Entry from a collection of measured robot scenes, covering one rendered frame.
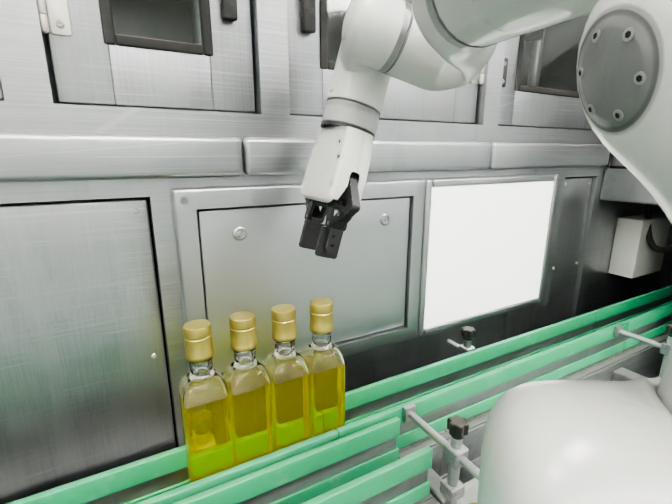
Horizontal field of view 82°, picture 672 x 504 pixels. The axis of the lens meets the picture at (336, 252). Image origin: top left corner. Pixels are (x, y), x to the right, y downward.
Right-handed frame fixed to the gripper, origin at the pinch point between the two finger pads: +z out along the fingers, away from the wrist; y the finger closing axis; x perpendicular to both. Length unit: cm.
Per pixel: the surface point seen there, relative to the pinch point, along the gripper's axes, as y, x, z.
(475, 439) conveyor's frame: 5.3, 39.4, 30.2
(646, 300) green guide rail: -5, 114, -2
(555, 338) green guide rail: -5, 73, 12
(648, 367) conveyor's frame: 4, 103, 15
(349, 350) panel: -12.4, 19.0, 21.5
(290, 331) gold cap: 1.6, -1.7, 13.1
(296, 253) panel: -12.9, 3.0, 4.4
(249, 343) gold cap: 1.5, -7.1, 15.1
